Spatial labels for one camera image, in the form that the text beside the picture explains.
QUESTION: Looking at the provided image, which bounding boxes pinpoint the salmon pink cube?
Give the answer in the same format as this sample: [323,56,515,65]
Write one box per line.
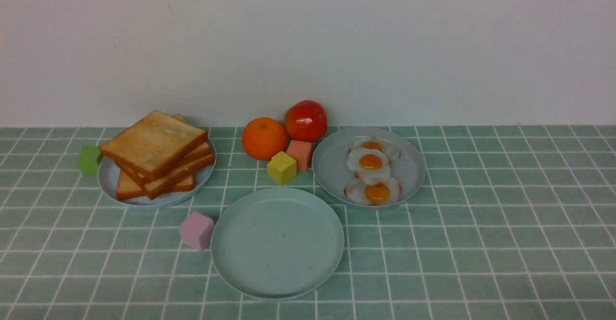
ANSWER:
[286,140,313,172]

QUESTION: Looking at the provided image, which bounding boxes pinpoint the yellow cube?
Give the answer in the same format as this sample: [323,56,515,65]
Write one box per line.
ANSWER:
[267,151,297,186]

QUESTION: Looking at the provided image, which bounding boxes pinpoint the fried egg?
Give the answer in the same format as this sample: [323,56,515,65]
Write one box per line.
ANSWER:
[344,177,402,206]
[348,137,401,163]
[346,147,391,186]

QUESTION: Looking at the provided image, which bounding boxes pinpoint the green cube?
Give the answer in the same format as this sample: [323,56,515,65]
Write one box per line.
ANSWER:
[77,145,103,176]

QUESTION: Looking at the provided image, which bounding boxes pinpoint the orange fruit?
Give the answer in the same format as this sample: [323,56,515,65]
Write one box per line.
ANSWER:
[241,117,288,161]

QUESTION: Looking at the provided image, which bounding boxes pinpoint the green plate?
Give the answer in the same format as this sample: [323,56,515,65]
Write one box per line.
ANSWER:
[210,187,346,301]

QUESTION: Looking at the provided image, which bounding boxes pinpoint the grey-blue egg plate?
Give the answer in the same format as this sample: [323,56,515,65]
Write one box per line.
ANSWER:
[312,127,427,208]

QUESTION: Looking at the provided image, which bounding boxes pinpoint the grey-blue bread plate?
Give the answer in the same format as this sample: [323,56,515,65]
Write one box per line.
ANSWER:
[97,157,216,211]

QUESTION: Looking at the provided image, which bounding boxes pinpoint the red tomato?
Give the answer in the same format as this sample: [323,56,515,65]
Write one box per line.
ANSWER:
[284,100,328,143]

